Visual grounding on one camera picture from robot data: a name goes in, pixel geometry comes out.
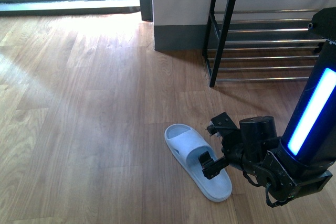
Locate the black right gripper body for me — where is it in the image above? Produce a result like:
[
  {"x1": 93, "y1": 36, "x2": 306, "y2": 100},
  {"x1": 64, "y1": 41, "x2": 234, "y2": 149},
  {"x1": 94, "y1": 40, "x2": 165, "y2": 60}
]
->
[{"x1": 222, "y1": 116, "x2": 295, "y2": 205}]

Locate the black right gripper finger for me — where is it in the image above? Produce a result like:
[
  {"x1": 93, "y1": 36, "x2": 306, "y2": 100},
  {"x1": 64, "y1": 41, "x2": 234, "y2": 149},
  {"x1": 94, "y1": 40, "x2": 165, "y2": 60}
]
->
[{"x1": 198, "y1": 151, "x2": 228, "y2": 180}]

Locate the light blue slide sandal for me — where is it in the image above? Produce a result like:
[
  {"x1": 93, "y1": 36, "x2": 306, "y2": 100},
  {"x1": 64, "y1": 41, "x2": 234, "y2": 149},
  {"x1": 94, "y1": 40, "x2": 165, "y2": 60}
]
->
[{"x1": 164, "y1": 124, "x2": 232, "y2": 202}]

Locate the black metal shoe rack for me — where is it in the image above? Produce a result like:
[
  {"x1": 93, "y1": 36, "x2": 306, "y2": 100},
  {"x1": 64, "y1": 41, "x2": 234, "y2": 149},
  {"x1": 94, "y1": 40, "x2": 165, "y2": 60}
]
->
[{"x1": 202, "y1": 0, "x2": 335, "y2": 87}]

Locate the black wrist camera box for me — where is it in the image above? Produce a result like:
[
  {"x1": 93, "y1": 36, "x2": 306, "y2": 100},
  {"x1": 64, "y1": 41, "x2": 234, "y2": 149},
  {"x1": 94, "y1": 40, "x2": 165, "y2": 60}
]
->
[{"x1": 206, "y1": 112, "x2": 240, "y2": 137}]

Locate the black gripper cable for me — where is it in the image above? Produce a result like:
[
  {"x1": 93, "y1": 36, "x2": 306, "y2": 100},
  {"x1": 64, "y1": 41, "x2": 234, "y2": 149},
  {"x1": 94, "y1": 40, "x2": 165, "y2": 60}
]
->
[{"x1": 241, "y1": 170, "x2": 293, "y2": 207}]

